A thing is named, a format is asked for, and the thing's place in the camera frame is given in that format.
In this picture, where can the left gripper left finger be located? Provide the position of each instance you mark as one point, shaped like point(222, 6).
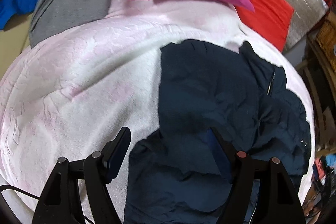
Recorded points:
point(60, 200)

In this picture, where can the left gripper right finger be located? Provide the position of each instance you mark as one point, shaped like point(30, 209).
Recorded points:
point(277, 200)

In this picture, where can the navy blue puffer jacket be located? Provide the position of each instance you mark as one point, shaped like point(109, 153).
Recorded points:
point(173, 177)

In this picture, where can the white fleece blanket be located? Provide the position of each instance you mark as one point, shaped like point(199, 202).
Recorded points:
point(73, 92)

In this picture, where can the wooden side table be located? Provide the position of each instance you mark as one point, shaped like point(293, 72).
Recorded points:
point(319, 77)

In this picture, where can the cream leather sofa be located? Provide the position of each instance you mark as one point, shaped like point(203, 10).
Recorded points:
point(14, 39)

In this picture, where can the wicker basket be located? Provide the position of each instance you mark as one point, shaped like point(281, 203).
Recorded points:
point(326, 40)

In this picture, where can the red-orange pillow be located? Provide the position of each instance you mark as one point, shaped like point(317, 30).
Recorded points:
point(271, 19)

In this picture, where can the blue garment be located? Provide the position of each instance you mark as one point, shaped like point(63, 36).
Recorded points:
point(15, 7)

